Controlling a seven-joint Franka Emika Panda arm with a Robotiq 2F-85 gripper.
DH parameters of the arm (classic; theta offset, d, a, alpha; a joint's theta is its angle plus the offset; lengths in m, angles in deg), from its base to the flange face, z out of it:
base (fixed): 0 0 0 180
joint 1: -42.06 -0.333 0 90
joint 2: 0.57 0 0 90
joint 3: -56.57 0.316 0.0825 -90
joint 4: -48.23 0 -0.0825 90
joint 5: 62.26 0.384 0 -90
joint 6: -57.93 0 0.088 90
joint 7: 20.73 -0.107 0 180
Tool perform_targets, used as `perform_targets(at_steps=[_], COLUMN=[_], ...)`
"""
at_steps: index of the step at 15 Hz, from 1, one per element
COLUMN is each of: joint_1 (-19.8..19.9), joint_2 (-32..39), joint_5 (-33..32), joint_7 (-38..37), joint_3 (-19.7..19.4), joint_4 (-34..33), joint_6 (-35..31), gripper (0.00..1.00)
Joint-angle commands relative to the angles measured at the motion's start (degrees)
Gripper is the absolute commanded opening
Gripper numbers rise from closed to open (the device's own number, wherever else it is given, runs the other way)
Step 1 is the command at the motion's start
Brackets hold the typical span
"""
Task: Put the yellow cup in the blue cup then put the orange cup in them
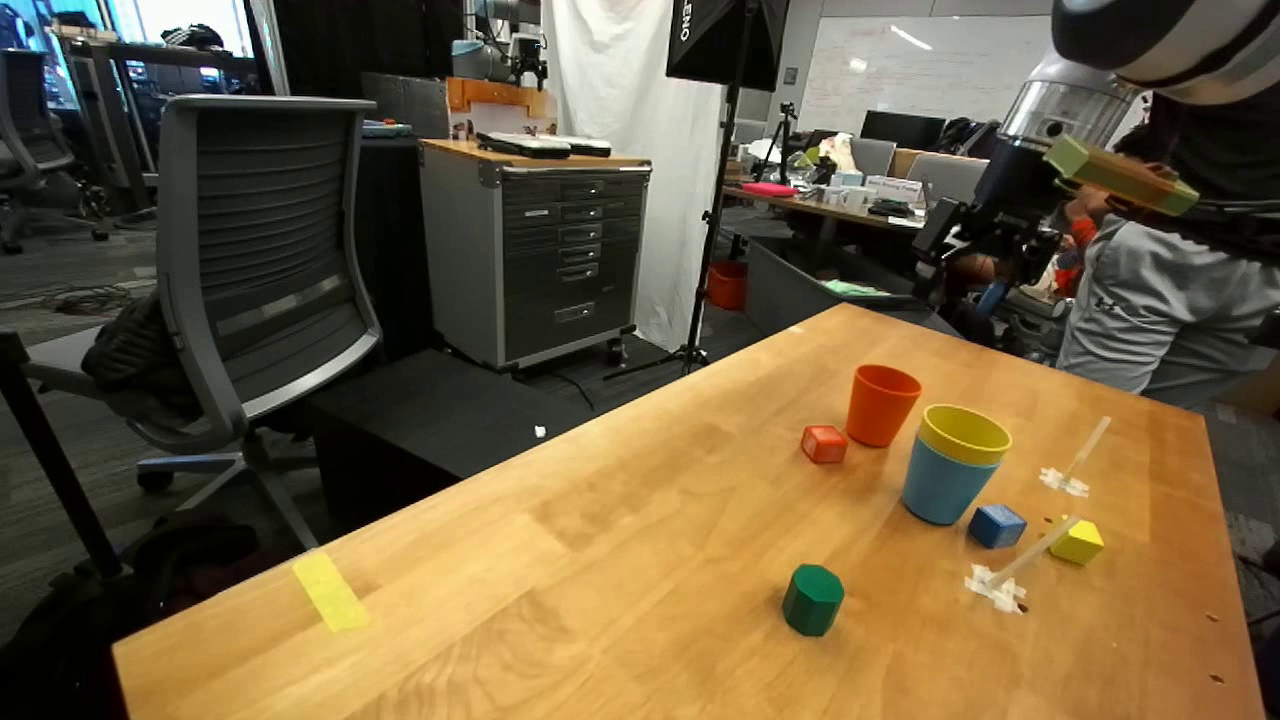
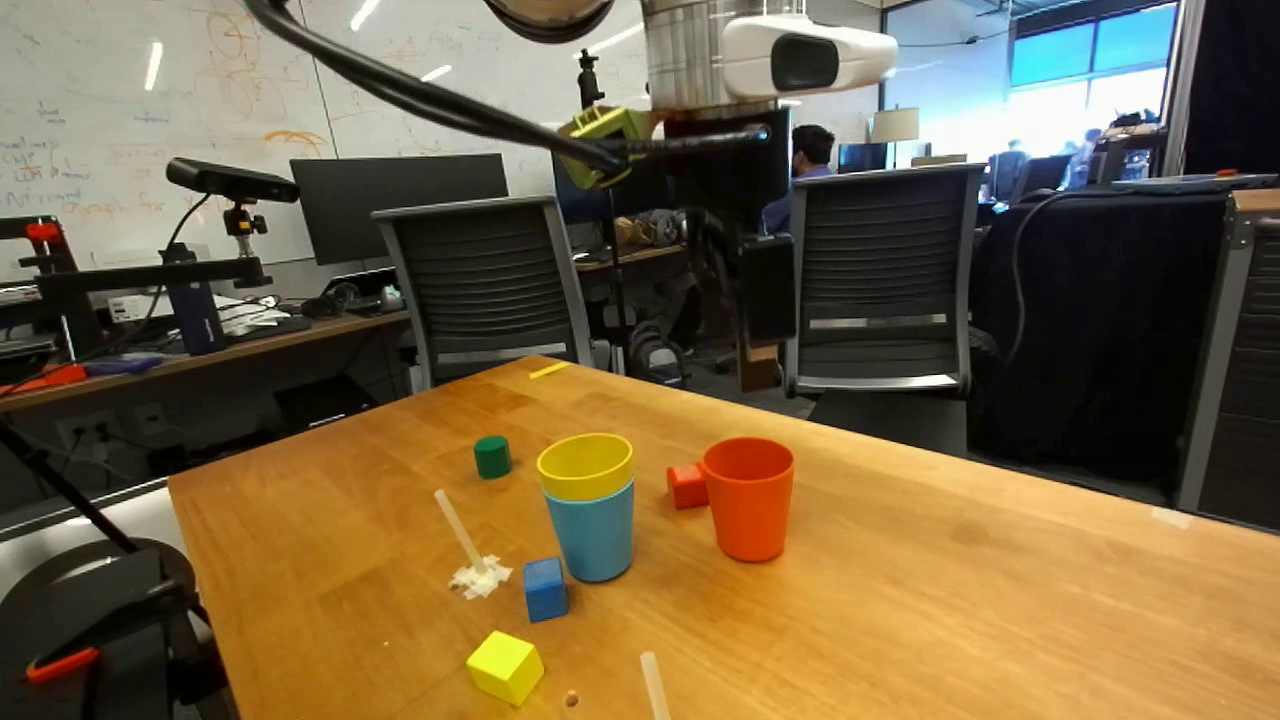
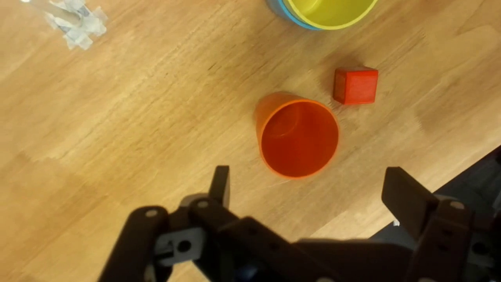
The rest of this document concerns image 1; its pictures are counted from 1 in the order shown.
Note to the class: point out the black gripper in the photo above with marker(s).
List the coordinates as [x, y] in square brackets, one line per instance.
[1022, 192]

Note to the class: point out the yellow plastic cup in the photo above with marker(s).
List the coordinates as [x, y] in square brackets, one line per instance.
[967, 435]

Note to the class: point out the orange plastic cup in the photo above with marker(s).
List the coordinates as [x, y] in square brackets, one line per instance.
[883, 412]

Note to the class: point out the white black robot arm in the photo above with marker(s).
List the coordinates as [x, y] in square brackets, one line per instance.
[1174, 40]

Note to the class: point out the blue plastic cup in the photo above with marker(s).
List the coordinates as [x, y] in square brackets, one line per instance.
[940, 488]

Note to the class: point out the grey chair back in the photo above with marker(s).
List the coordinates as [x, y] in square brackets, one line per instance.
[948, 178]

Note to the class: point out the cluttered wooden desk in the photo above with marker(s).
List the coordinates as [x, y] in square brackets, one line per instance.
[855, 215]

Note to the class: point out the small black monitor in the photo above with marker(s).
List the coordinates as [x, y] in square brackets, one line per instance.
[903, 129]

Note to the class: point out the person in black shirt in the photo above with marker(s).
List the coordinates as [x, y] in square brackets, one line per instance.
[1174, 306]

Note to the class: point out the white taped plastic stick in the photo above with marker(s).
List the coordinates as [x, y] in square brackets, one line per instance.
[992, 586]
[1061, 482]

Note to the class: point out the orange wooden cube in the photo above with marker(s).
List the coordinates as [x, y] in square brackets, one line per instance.
[824, 447]

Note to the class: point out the red bucket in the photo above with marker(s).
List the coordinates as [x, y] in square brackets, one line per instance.
[726, 287]

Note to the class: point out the blue wooden cube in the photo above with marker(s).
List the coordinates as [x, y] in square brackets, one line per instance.
[999, 525]

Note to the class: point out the yellow wooden cube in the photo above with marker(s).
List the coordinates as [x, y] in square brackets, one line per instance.
[1077, 544]

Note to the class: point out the black softbox light stand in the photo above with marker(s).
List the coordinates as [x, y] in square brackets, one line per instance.
[726, 40]

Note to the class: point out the green wooden cylinder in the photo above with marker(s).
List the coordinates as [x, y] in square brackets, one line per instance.
[814, 601]

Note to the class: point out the white hanging curtain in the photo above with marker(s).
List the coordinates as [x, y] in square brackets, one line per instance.
[613, 80]

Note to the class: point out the grey drawer cabinet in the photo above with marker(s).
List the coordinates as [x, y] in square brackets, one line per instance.
[533, 260]

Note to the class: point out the brown cardboard box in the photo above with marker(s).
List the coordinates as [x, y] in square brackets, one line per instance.
[496, 106]

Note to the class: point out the black low platform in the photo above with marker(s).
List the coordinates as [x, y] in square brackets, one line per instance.
[442, 412]

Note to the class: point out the large dark monitor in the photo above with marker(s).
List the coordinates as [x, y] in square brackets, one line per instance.
[364, 40]

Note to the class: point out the grey mesh office chair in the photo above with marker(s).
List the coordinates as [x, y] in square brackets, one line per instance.
[267, 241]

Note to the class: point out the black backpack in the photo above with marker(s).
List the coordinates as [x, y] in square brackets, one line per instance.
[128, 350]

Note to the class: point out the black tripod leg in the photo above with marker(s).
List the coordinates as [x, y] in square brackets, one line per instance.
[53, 454]

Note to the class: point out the dark office chair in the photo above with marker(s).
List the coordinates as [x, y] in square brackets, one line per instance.
[35, 134]

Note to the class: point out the black floor bag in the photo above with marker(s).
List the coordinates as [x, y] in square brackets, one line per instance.
[82, 642]

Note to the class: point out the green yellow wrist mount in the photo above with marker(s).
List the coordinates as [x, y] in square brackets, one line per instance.
[1126, 178]

